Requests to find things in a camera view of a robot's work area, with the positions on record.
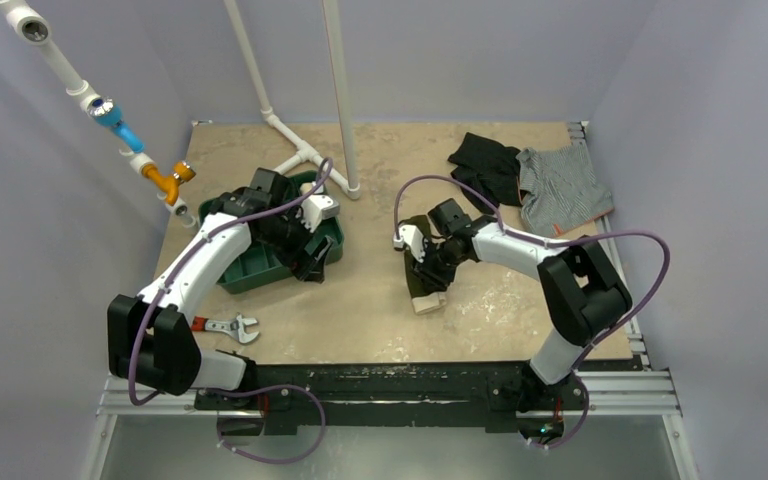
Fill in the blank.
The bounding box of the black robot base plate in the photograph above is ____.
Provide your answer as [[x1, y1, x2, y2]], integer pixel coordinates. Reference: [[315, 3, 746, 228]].
[[194, 361, 589, 443]]

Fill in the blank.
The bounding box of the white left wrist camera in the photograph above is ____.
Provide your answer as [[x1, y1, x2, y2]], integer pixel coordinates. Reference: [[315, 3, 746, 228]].
[[301, 194, 341, 232]]

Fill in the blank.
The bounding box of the adjustable wrench red handle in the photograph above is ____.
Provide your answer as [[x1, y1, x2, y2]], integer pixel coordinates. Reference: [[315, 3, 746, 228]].
[[190, 314, 260, 345]]

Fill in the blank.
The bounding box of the black striped underwear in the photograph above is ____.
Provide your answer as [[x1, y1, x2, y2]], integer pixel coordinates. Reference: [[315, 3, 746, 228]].
[[448, 132, 523, 208]]

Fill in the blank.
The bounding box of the white PVC pipe frame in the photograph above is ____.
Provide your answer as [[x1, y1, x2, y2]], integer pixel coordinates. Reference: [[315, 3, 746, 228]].
[[190, 1, 362, 200]]

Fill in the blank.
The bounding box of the olive green underwear cream waistband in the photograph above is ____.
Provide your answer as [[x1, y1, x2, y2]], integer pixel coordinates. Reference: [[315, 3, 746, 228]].
[[401, 215, 447, 315]]

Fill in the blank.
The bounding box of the green divided organizer tray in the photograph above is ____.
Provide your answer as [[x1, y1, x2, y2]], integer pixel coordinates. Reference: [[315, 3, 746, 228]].
[[198, 170, 347, 295]]

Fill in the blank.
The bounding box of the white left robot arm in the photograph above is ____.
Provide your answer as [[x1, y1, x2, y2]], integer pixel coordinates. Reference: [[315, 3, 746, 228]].
[[106, 163, 338, 409]]

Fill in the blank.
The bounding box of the grey striped underwear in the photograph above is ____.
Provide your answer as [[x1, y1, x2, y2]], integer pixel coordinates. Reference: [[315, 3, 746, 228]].
[[516, 144, 614, 237]]

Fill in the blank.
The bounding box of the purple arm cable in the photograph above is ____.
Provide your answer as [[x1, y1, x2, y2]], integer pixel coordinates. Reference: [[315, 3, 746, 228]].
[[393, 175, 672, 450], [126, 156, 335, 466]]

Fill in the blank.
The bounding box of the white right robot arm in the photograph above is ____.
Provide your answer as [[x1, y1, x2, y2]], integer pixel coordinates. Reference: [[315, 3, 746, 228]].
[[393, 199, 633, 407]]

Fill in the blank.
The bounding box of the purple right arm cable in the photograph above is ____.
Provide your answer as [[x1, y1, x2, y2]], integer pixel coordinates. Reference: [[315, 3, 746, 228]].
[[393, 175, 672, 450]]

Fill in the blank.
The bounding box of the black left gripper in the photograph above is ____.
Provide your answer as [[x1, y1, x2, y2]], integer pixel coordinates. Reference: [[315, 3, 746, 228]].
[[257, 205, 332, 282]]

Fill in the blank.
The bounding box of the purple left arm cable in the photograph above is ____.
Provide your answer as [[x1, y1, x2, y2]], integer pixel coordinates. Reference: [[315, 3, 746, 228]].
[[126, 156, 335, 466]]

